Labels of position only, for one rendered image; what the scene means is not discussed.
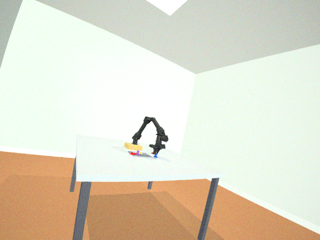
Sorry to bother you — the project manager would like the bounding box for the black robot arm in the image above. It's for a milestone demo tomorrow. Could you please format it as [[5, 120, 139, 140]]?
[[131, 116, 169, 149]]

